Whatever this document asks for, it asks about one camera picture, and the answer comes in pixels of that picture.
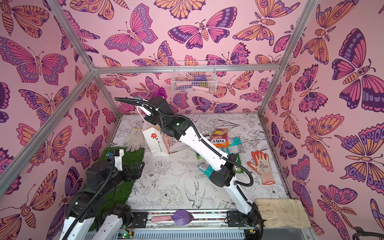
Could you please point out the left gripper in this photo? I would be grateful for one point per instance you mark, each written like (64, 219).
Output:
(135, 175)

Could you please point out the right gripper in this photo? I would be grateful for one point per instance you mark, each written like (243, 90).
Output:
(150, 118)

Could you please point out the purple snack packet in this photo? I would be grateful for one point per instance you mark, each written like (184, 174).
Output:
(160, 92)

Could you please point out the green Fox's spring tea bag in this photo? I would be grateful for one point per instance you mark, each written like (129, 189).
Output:
(238, 162)

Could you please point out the teal candy bag with red label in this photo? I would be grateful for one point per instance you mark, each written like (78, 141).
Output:
(205, 168)

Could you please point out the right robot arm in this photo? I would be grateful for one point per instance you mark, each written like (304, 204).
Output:
(228, 173)

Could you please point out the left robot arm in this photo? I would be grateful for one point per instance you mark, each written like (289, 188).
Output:
(103, 178)

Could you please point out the white paper gift bag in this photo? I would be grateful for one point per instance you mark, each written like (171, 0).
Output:
(158, 142)

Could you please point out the green rainbow candy bag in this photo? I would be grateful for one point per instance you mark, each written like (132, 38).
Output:
(199, 157)

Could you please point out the orange Fox's fruits candy bag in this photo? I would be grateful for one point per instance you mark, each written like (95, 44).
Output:
(219, 138)

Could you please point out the teal mint candy bag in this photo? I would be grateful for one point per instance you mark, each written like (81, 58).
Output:
(235, 146)

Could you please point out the green artificial grass mat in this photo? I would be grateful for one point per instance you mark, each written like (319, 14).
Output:
(122, 193)

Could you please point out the grey knit glove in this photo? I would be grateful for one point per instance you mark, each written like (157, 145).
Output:
(134, 141)

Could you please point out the purple trowel in basket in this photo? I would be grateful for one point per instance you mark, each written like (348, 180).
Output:
(198, 84)

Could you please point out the purple garden trowel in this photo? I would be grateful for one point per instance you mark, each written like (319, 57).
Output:
(180, 218)

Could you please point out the orange and white garden glove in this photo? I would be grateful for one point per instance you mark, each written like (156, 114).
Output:
(260, 163)

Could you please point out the beige work glove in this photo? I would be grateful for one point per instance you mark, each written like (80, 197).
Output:
(281, 213)

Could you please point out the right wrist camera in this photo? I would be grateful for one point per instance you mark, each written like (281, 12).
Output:
(144, 109)

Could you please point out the white wire basket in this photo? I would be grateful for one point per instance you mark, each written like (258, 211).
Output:
(194, 77)

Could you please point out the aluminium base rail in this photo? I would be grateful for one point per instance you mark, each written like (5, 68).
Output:
(225, 224)

